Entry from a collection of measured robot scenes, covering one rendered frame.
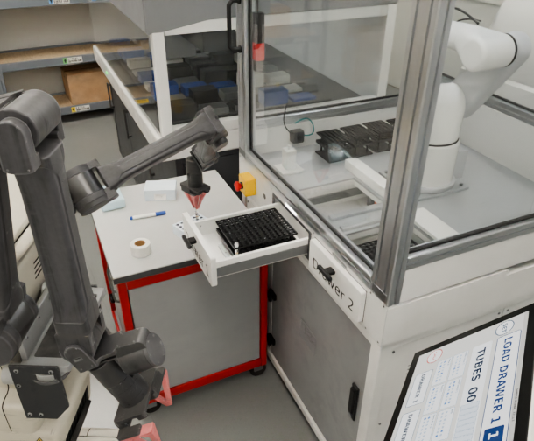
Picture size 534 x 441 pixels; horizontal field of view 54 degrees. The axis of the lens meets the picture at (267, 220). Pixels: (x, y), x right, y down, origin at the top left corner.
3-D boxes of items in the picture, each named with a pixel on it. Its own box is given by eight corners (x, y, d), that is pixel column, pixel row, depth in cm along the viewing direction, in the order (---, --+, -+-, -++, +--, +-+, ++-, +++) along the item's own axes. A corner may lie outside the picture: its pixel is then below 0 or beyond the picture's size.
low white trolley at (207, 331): (140, 424, 214) (113, 278, 173) (112, 326, 261) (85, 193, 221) (270, 379, 234) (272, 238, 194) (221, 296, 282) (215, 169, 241)
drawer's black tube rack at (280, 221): (235, 264, 167) (234, 248, 164) (216, 236, 181) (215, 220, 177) (297, 248, 175) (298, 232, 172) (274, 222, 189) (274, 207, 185)
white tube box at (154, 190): (144, 201, 216) (144, 190, 213) (147, 191, 223) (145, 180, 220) (176, 200, 217) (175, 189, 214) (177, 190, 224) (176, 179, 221)
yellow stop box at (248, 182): (243, 198, 203) (243, 181, 199) (237, 189, 209) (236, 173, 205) (256, 195, 205) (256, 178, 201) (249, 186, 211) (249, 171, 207)
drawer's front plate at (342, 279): (357, 324, 148) (361, 293, 142) (308, 266, 170) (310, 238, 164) (362, 322, 148) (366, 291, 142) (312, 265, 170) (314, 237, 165)
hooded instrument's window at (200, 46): (159, 139, 233) (148, 34, 209) (94, 45, 370) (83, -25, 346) (375, 104, 274) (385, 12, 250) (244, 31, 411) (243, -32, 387)
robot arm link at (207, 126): (219, 92, 134) (240, 125, 134) (208, 111, 147) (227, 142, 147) (56, 175, 119) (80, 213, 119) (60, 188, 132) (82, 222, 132)
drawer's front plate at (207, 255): (212, 287, 160) (210, 258, 155) (184, 239, 183) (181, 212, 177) (217, 286, 161) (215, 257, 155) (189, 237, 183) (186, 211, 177)
